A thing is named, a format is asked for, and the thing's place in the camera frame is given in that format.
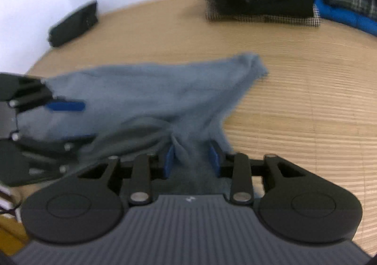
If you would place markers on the blue folded garment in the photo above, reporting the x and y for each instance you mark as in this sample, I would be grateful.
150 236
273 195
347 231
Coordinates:
359 14

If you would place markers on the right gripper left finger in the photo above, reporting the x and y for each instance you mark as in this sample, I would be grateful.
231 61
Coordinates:
137 174

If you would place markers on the grey fleece garment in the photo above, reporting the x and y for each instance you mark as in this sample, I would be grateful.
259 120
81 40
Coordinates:
141 109

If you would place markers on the houndstooth folded garment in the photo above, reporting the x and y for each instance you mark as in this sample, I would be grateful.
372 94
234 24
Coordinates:
291 12

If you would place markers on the black folded bag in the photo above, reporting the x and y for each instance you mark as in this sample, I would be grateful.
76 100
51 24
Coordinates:
74 25

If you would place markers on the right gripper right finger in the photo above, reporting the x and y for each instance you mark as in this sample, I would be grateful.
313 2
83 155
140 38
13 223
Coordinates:
241 169

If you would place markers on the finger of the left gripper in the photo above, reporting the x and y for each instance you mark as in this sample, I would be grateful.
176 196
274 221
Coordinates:
24 93
32 157

